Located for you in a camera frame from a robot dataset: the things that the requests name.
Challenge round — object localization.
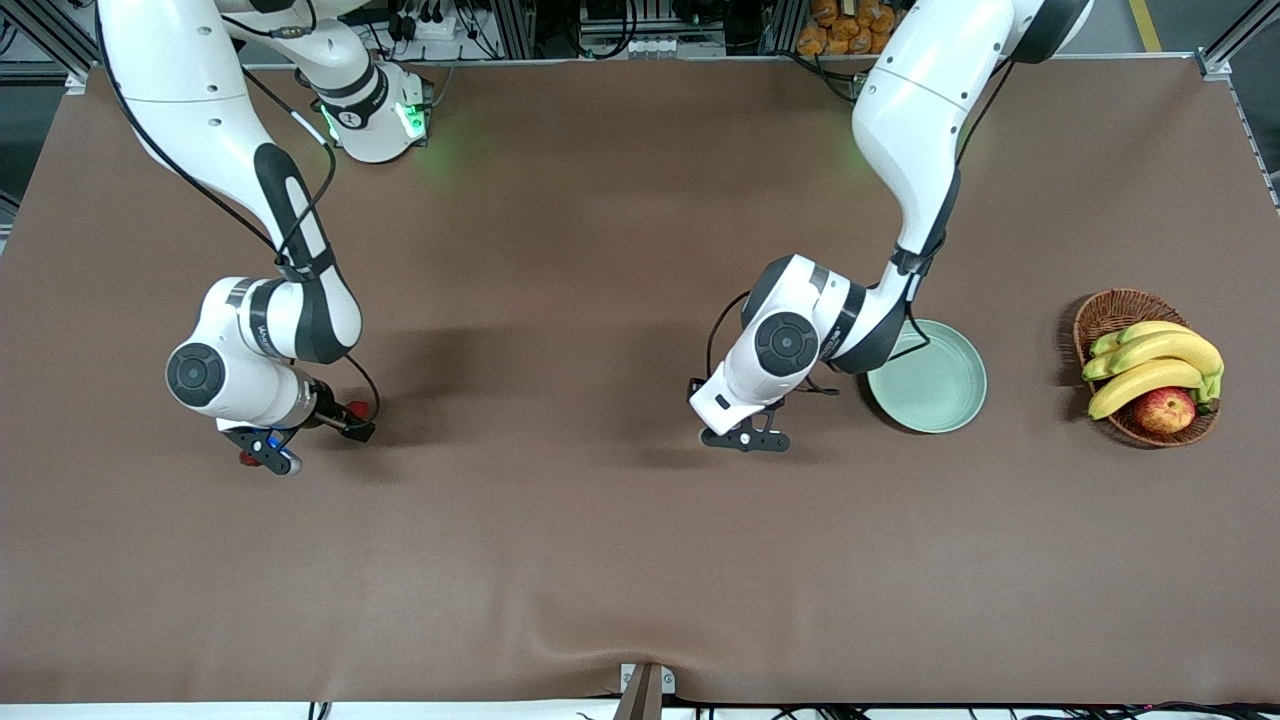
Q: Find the light green round plate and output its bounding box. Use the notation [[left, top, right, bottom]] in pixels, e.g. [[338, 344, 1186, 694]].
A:
[[866, 319, 988, 434]]

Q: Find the brown table cloth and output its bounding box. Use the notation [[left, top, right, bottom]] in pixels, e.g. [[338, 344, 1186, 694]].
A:
[[0, 55, 1280, 706]]

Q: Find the white connector block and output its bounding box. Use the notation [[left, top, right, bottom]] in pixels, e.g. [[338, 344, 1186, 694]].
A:
[[625, 38, 726, 59]]

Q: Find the bag of orange bread rolls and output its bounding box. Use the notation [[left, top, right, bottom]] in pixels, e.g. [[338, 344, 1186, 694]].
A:
[[797, 0, 901, 57]]

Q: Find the brown wicker basket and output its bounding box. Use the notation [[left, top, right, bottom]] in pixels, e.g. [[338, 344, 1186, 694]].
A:
[[1073, 289, 1221, 448]]

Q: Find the white power strip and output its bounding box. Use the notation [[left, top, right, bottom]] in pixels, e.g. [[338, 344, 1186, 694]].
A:
[[385, 0, 461, 41]]

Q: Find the yellow banana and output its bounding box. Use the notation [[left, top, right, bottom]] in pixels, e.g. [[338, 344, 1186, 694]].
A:
[[1088, 359, 1207, 421], [1090, 320, 1193, 358], [1082, 330, 1225, 382]]

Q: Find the red yellow apple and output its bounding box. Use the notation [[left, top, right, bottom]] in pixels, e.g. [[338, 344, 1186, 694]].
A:
[[1133, 387, 1197, 435]]

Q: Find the grey metal post bracket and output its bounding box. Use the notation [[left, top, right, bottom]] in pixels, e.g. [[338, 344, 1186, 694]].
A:
[[618, 662, 677, 720]]

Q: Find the aluminium frame post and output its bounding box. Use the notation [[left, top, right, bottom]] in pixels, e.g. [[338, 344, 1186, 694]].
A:
[[762, 0, 801, 56], [495, 0, 538, 59]]

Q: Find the aluminium frame strut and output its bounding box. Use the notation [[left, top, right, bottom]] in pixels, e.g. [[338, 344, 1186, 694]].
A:
[[15, 0, 96, 71], [1200, 0, 1271, 66]]

